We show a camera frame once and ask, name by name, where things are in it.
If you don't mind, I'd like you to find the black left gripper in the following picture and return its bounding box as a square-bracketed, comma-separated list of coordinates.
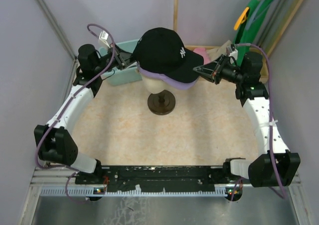
[95, 43, 143, 75]

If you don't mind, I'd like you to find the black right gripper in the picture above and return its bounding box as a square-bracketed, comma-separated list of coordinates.
[193, 54, 245, 86]

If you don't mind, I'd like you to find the purple cap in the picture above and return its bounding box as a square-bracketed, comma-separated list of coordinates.
[137, 63, 198, 90]

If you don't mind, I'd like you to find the black cap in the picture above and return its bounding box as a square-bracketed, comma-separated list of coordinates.
[132, 27, 204, 83]

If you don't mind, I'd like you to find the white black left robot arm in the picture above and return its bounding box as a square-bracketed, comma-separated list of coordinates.
[34, 43, 135, 184]

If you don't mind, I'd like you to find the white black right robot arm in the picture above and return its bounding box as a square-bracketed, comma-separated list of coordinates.
[193, 52, 301, 187]

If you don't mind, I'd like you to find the cream cloth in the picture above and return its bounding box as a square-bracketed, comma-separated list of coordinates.
[206, 40, 232, 61]

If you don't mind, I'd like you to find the teal plastic bin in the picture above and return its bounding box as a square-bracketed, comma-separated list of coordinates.
[101, 39, 142, 86]

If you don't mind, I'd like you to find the pink cloth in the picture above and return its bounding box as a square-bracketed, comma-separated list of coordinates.
[193, 47, 211, 65]

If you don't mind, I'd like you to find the beige mannequin head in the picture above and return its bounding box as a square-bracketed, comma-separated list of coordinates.
[141, 75, 170, 94]

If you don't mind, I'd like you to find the green tank top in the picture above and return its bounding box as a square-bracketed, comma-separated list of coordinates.
[231, 0, 281, 66]

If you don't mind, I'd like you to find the wooden clothes rack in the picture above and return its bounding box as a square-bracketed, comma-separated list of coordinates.
[171, 0, 314, 76]

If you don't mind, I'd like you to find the grey plastic hanger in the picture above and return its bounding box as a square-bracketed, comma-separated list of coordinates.
[245, 0, 275, 30]

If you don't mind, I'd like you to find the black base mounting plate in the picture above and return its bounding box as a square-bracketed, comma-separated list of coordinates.
[75, 165, 239, 193]

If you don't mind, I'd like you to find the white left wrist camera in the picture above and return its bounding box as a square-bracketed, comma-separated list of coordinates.
[98, 30, 110, 50]

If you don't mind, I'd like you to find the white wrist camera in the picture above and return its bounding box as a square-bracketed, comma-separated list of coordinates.
[98, 30, 110, 50]
[226, 44, 238, 59]

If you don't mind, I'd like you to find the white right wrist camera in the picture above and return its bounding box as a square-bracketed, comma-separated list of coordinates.
[226, 44, 238, 59]

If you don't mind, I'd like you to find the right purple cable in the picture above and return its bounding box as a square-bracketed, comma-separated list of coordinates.
[229, 43, 287, 202]

